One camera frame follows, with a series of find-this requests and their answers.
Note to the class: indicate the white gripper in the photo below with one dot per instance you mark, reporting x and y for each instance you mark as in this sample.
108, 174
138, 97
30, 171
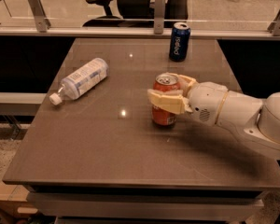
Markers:
206, 102

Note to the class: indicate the red soda can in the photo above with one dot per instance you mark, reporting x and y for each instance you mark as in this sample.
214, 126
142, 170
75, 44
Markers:
165, 115

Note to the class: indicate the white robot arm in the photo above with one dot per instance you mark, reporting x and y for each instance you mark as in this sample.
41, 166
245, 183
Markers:
254, 122

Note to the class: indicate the clear blue-label plastic bottle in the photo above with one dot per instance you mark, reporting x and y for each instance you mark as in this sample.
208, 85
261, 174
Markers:
82, 80

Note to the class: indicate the blue Pepsi can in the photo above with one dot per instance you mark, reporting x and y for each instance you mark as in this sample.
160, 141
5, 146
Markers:
179, 42

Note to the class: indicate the black office chair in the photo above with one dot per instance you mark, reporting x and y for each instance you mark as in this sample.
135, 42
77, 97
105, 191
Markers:
138, 13

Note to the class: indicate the glass barrier panel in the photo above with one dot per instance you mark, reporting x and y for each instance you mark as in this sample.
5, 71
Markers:
203, 14

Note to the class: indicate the wooden box under table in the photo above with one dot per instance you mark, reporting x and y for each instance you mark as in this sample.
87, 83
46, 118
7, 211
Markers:
14, 203

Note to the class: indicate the middle metal glass bracket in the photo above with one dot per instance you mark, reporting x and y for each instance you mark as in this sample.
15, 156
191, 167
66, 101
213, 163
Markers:
159, 11

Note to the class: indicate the left metal glass bracket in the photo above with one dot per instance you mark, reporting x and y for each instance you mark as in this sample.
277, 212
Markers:
42, 22

